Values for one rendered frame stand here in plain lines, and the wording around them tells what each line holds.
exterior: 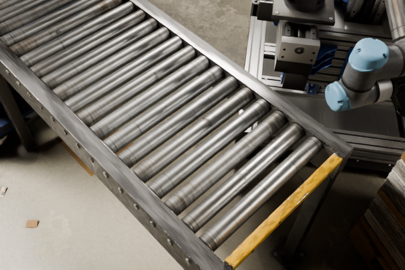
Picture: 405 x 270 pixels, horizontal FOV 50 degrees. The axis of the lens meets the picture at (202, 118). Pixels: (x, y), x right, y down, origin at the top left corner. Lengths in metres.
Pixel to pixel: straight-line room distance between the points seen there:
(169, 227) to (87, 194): 1.04
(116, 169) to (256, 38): 1.43
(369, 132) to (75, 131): 1.36
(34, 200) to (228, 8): 1.70
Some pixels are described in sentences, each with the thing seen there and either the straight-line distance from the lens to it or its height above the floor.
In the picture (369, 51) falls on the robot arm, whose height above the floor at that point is 1.15.
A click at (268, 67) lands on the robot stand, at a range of 2.29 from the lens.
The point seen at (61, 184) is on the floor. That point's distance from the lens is 2.15.
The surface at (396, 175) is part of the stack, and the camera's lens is 1.63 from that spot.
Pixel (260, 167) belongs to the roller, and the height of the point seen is 0.79.
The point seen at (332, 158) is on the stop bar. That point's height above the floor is 0.82.
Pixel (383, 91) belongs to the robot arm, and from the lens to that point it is 1.16.
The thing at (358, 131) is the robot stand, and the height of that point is 0.21.
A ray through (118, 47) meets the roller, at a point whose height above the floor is 0.78.
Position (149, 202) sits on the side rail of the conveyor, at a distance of 1.13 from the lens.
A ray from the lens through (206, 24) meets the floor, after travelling 2.84.
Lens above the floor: 1.79
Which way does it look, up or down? 51 degrees down
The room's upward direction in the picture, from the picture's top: 3 degrees clockwise
